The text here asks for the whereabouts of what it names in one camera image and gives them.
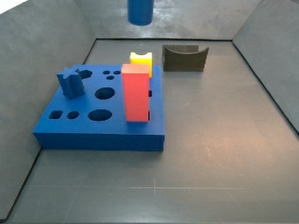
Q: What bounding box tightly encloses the blue foam cylinder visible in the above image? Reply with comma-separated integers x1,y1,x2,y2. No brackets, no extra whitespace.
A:
127,0,155,26

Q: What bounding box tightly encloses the red rectangular foam block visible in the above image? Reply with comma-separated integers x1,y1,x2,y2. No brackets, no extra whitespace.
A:
122,64,150,122

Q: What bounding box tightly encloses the blue foam block with holes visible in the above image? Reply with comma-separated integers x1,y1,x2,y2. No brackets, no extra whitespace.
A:
33,65,166,151

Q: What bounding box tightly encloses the yellow notched foam block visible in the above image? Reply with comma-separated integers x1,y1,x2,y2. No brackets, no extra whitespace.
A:
129,52,154,79

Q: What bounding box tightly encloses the black curved cradle stand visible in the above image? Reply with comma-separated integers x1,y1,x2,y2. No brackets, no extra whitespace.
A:
163,45,210,72

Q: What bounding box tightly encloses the blue star-shaped foam peg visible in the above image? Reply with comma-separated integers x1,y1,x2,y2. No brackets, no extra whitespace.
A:
58,67,86,99

